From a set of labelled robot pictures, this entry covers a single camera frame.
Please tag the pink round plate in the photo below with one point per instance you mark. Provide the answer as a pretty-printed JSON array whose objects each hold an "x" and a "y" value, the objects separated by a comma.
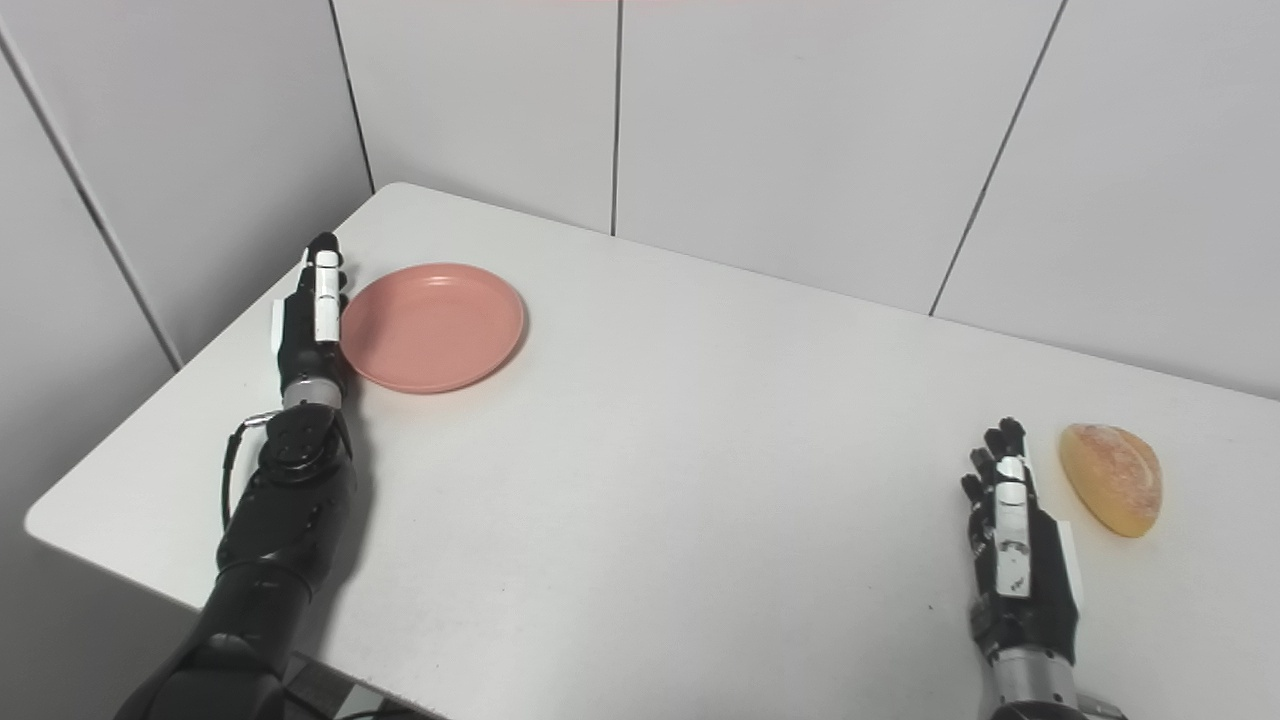
[{"x": 432, "y": 328}]

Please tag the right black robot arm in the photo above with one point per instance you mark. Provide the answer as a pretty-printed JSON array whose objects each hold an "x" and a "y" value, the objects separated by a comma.
[{"x": 1040, "y": 690}]

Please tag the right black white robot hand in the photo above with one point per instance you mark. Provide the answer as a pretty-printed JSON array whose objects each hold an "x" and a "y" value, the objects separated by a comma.
[{"x": 1020, "y": 560}]

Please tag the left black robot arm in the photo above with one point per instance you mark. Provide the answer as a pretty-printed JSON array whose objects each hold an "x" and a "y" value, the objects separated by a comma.
[{"x": 260, "y": 540}]

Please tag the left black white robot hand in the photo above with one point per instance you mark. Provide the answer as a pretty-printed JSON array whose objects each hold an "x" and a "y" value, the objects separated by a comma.
[{"x": 312, "y": 325}]

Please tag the golden bread roll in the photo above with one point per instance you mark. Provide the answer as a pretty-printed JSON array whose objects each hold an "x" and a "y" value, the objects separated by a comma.
[{"x": 1115, "y": 478}]

